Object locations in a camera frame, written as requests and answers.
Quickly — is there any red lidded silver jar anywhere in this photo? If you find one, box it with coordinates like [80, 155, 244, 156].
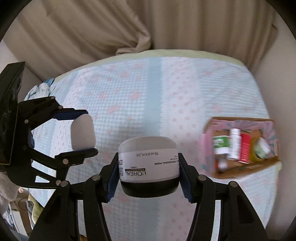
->
[216, 156, 228, 173]

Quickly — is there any white round jar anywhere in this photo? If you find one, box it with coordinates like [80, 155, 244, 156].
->
[253, 137, 271, 159]

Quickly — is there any white cylindrical bottle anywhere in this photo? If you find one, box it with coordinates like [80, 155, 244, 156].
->
[228, 128, 241, 161]

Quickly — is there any green labelled white jar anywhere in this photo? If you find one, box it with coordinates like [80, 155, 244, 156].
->
[213, 136, 230, 155]

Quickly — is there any red rectangular box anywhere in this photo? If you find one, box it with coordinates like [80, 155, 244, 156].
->
[239, 133, 251, 164]

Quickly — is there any black and white L'Oreal jar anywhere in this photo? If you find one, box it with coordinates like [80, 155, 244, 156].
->
[118, 136, 180, 198]

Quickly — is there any yellow tape roll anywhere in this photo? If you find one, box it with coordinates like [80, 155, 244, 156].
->
[250, 138, 266, 162]

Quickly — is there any person's left hand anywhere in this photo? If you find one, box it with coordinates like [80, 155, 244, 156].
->
[0, 172, 23, 216]

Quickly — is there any crumpled light blue cloth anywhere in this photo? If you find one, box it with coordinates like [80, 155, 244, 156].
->
[24, 78, 55, 101]

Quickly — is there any beige curtain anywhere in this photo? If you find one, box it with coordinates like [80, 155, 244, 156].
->
[4, 1, 278, 79]

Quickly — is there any pink patterned cardboard box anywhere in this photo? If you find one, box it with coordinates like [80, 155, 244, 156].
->
[199, 116, 280, 179]

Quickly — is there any light blue checkered bedsheet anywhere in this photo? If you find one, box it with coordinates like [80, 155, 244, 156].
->
[33, 50, 281, 240]

